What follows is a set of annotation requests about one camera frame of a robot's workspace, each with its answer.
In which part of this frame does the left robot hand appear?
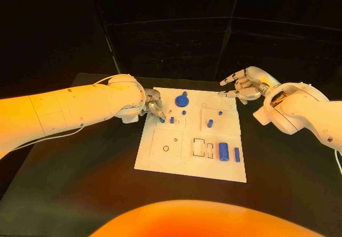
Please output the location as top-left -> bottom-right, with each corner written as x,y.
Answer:
143,88 -> 168,120

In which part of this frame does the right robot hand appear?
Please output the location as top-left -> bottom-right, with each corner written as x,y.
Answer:
218,66 -> 282,105

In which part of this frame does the white task board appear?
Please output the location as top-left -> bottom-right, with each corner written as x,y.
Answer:
133,87 -> 247,183

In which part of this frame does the blue gear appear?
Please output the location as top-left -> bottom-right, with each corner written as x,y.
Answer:
175,91 -> 191,108

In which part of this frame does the large blue cylinder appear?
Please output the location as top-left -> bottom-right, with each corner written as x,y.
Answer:
218,142 -> 230,162

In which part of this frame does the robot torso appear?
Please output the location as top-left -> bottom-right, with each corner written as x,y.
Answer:
90,199 -> 328,237

